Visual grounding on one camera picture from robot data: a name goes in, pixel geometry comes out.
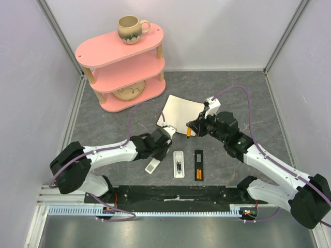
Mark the orange handled screwdriver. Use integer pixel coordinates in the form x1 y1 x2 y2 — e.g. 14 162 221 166
186 127 192 138

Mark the slim white remote control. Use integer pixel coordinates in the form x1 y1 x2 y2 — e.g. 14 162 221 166
145 158 161 174

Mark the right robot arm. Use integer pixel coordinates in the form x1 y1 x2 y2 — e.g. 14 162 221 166
186 112 330 229

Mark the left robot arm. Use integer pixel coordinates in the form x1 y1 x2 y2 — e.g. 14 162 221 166
50 126 176 203

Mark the wide white remote control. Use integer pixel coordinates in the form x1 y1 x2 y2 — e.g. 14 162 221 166
173 151 185 179

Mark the black remote control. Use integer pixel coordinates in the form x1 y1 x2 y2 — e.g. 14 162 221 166
194 150 204 181

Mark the white square plate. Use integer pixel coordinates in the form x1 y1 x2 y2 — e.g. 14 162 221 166
162 95 204 135

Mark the pink three-tier shelf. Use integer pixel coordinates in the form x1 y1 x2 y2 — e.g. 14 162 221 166
76 23 166 113

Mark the beige ceramic mug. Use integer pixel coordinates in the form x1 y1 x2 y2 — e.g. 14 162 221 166
117 15 151 44

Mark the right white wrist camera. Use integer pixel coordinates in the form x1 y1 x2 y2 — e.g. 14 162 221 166
204 96 221 119

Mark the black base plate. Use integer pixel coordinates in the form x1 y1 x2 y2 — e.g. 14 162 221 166
99 185 256 205

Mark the slotted cable duct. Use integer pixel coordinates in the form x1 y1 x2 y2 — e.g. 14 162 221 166
49 204 257 217

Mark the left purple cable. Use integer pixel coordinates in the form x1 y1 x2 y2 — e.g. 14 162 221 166
48 102 166 188

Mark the purple cable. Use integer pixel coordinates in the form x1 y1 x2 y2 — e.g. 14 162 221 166
48 102 166 188
214 86 331 228

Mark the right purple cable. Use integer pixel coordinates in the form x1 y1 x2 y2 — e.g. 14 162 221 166
214 86 331 228

